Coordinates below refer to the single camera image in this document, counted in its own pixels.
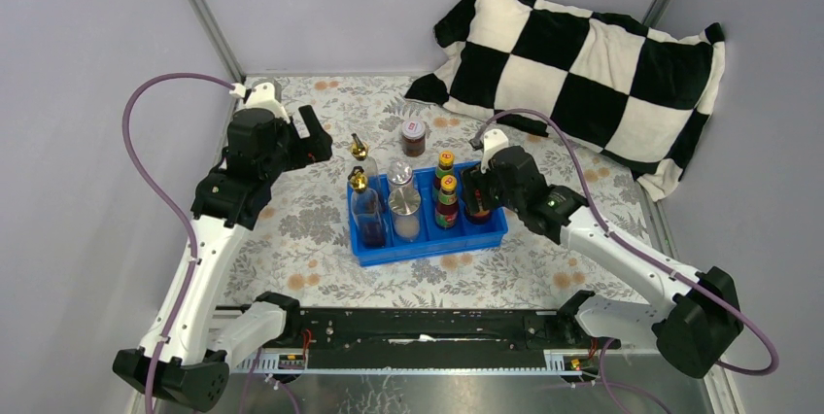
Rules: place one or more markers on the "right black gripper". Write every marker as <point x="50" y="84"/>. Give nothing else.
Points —
<point x="474" y="179"/>

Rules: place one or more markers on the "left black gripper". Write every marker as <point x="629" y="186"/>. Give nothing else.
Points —
<point x="316" y="149"/>

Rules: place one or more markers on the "glass oil bottle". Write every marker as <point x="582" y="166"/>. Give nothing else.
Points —
<point x="360" y="152"/>
<point x="365" y="208"/>

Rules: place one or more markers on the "red lid chili jar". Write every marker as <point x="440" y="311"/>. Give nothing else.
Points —
<point x="474" y="208"/>

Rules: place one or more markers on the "sauce bottle yellow cap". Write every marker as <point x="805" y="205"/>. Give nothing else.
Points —
<point x="447" y="205"/>
<point x="444" y="167"/>

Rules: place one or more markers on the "white lid sauce jar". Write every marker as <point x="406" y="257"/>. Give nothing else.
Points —
<point x="413" y="135"/>

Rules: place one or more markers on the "blue divided plastic bin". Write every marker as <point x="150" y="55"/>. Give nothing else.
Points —
<point x="432" y="240"/>

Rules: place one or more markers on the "tall glass spice canister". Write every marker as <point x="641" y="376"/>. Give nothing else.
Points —
<point x="405" y="206"/>

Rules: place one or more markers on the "metal lid shaker jar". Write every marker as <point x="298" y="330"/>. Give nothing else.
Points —
<point x="400" y="176"/>

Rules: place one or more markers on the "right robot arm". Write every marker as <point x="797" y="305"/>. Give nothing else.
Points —
<point x="688" y="314"/>

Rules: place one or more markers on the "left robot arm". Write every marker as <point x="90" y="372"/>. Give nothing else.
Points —
<point x="177" y="361"/>

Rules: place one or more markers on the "floral fern tablecloth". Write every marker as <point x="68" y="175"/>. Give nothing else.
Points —
<point x="300" y="246"/>

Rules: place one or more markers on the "black white checkered pillow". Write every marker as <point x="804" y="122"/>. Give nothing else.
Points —
<point x="622" y="89"/>

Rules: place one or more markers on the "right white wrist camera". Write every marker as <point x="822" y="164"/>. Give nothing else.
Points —
<point x="489" y="143"/>

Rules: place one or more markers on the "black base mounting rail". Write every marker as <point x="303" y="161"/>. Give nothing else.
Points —
<point x="361" y="339"/>

